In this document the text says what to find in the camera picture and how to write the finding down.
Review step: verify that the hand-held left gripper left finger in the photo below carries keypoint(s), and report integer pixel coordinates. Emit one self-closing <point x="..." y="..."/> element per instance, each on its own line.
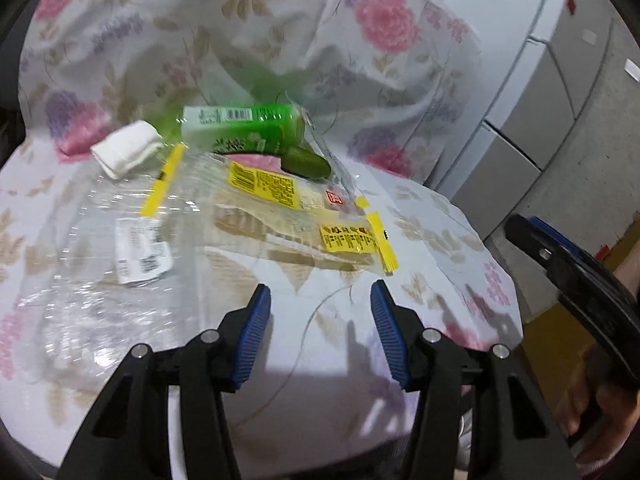
<point x="255" y="330"/>

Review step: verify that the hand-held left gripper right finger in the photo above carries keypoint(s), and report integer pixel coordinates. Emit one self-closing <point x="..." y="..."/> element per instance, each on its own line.
<point x="387" y="330"/>

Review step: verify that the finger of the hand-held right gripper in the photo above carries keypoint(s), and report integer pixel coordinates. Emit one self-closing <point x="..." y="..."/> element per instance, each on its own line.
<point x="540" y="252"/>
<point x="560" y="237"/>

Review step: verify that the clear yellow-label wrapper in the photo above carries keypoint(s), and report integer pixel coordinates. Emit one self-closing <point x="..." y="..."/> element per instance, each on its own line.
<point x="280" y="195"/>

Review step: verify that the clear white-label plastic bag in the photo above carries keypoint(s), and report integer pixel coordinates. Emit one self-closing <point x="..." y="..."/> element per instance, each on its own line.
<point x="140" y="255"/>

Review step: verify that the dark green plastic piece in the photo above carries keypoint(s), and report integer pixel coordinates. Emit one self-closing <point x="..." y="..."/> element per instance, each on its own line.
<point x="305" y="162"/>

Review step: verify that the green plastic bottle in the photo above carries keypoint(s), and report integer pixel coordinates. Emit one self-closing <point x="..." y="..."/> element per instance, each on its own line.
<point x="240" y="130"/>

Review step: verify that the white tissue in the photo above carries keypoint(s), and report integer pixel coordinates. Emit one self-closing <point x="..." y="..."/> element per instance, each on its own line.
<point x="125" y="147"/>

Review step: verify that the person's right hand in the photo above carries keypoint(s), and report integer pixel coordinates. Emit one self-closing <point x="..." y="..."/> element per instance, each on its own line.
<point x="615" y="420"/>

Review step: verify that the red fridge magnet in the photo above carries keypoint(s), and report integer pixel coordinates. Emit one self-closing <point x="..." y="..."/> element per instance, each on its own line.
<point x="572" y="6"/>

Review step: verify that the floral printed cloth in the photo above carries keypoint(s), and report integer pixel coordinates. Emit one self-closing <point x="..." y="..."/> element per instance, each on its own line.
<point x="350" y="60"/>

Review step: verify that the white wall sticker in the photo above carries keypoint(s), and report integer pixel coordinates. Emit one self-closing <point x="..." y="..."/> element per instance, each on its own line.
<point x="590" y="36"/>

